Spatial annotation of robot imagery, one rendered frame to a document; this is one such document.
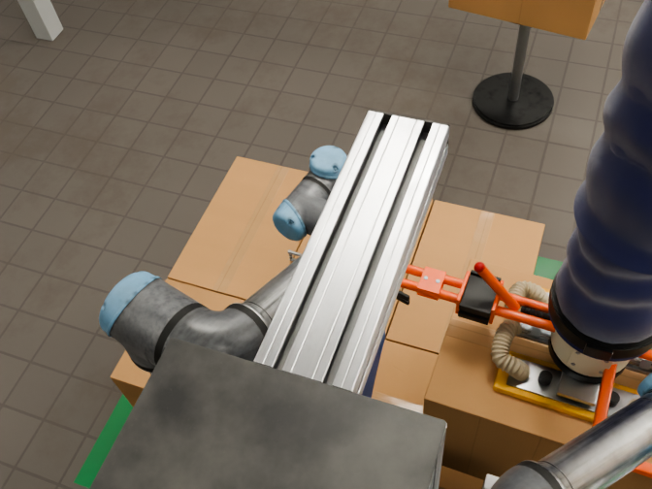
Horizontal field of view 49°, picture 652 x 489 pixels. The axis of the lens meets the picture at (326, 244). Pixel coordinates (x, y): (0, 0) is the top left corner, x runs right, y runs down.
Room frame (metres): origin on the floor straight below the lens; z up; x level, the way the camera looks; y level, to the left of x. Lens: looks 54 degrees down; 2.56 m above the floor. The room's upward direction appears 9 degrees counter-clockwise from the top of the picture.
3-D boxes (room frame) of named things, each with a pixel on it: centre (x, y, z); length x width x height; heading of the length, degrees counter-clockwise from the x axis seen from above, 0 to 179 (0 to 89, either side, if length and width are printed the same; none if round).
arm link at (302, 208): (0.86, 0.02, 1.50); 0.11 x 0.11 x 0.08; 48
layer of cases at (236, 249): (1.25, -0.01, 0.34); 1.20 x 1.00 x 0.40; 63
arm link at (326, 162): (0.94, -0.03, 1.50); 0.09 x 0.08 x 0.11; 138
